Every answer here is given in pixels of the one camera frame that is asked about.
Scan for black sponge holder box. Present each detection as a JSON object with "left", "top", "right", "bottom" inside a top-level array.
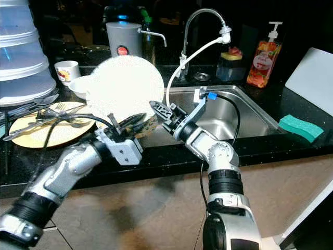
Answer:
[{"left": 216, "top": 57, "right": 245, "bottom": 82}]

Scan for silver metal fork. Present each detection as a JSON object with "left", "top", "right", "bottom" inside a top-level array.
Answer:
[{"left": 0, "top": 90, "right": 58, "bottom": 118}]

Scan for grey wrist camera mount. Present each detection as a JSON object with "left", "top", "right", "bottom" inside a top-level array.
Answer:
[
  {"left": 96, "top": 130, "right": 144, "bottom": 166},
  {"left": 193, "top": 87, "right": 218, "bottom": 126}
]

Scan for green sponge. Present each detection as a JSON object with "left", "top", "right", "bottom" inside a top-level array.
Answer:
[{"left": 278, "top": 115, "right": 324, "bottom": 143}]

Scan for orange floral soap pump bottle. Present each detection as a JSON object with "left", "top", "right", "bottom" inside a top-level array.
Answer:
[{"left": 247, "top": 21, "right": 284, "bottom": 88}]

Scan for white printed cup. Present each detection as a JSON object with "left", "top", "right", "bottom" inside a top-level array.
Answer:
[{"left": 55, "top": 60, "right": 81, "bottom": 86}]

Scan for grey water filter canister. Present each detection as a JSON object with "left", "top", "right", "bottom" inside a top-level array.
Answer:
[{"left": 106, "top": 21, "right": 167, "bottom": 58}]

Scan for white bowl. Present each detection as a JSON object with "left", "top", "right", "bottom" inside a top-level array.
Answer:
[{"left": 69, "top": 76, "right": 97, "bottom": 99}]

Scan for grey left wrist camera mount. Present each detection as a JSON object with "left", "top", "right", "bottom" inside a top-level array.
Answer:
[{"left": 96, "top": 130, "right": 144, "bottom": 166}]

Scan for white cutting board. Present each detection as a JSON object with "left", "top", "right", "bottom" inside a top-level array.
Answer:
[{"left": 285, "top": 47, "right": 333, "bottom": 102}]

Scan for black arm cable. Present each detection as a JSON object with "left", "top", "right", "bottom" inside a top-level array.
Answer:
[
  {"left": 44, "top": 112, "right": 120, "bottom": 172},
  {"left": 198, "top": 92, "right": 241, "bottom": 250}
]

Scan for floral patterned plate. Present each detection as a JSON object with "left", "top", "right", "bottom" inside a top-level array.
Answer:
[{"left": 86, "top": 55, "right": 164, "bottom": 137}]

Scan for oil bottle green cap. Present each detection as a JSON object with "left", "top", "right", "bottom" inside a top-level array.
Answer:
[{"left": 139, "top": 9, "right": 154, "bottom": 58}]

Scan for yellow sponge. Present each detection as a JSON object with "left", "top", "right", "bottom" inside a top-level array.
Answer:
[{"left": 220, "top": 52, "right": 243, "bottom": 61}]

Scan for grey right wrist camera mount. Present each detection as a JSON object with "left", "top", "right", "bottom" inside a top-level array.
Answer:
[{"left": 193, "top": 87, "right": 218, "bottom": 126}]

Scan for round metal countertop fitting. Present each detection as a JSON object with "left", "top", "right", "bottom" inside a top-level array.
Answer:
[{"left": 193, "top": 72, "right": 210, "bottom": 82}]

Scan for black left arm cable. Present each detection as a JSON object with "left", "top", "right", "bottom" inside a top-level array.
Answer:
[{"left": 44, "top": 112, "right": 120, "bottom": 172}]

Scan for chrome gooseneck faucet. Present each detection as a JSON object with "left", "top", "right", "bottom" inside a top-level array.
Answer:
[{"left": 180, "top": 8, "right": 230, "bottom": 79}]

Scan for stainless steel sink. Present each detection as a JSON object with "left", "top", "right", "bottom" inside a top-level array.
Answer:
[{"left": 153, "top": 85, "right": 287, "bottom": 148}]

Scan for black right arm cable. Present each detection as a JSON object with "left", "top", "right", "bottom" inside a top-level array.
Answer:
[{"left": 198, "top": 92, "right": 241, "bottom": 250}]

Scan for silver metal spoon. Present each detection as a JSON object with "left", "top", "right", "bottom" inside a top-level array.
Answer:
[{"left": 0, "top": 94, "right": 60, "bottom": 121}]

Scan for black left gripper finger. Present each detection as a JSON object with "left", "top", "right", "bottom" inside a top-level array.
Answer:
[
  {"left": 131, "top": 123, "right": 156, "bottom": 139},
  {"left": 122, "top": 112, "right": 149, "bottom": 128}
]

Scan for white hose with adapter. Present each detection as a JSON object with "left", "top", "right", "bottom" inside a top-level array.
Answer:
[{"left": 165, "top": 26, "right": 233, "bottom": 108}]

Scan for yellow plate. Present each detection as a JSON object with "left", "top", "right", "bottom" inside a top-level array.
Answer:
[{"left": 9, "top": 102, "right": 99, "bottom": 148}]

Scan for black metal fork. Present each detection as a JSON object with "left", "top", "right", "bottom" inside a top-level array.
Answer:
[
  {"left": 31, "top": 102, "right": 92, "bottom": 123},
  {"left": 4, "top": 114, "right": 79, "bottom": 141}
]

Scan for stacked translucent plastic containers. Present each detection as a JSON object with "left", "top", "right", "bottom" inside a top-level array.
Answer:
[{"left": 0, "top": 0, "right": 57, "bottom": 107}]

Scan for beige cabinet front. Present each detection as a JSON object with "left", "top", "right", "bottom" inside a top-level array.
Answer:
[{"left": 0, "top": 154, "right": 333, "bottom": 250}]

